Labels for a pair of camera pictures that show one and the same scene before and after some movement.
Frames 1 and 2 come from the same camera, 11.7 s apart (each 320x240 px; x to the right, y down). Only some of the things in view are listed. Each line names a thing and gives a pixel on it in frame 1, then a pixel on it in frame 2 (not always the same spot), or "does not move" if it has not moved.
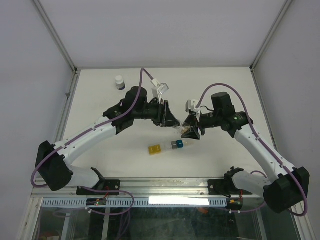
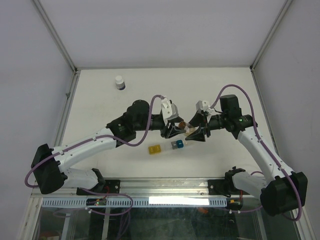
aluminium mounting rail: x=133 y=187 does not move
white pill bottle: x=119 y=82 does not move
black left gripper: x=165 y=117 → x=173 y=130
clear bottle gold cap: x=183 y=127 does not move
